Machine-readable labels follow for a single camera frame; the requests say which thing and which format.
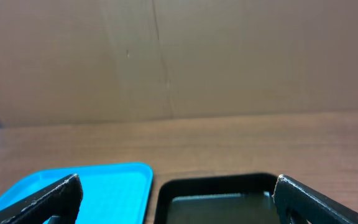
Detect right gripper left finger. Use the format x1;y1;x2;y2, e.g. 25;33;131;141
0;174;83;224

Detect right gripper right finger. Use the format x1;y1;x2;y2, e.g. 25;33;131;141
273;174;358;224

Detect brown cardboard backdrop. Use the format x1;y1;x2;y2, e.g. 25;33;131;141
0;1;358;127

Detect black water tray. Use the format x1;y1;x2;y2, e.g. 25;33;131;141
154;173;280;224

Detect teal plastic tray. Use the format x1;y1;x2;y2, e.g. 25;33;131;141
0;162;153;224

